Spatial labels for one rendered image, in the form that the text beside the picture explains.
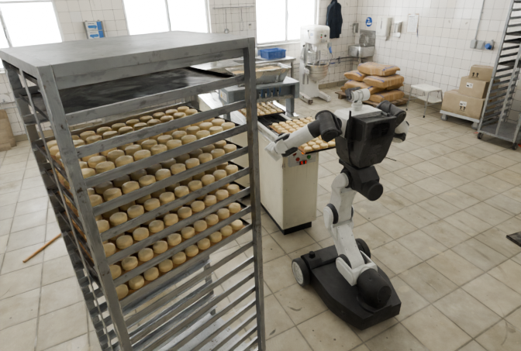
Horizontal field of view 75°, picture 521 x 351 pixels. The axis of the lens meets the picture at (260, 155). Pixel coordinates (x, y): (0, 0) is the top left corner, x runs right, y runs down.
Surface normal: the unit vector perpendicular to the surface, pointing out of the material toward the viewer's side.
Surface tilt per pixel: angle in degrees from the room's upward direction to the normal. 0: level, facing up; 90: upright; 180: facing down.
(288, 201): 90
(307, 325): 0
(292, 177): 90
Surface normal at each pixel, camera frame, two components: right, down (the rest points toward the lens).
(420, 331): -0.03, -0.90
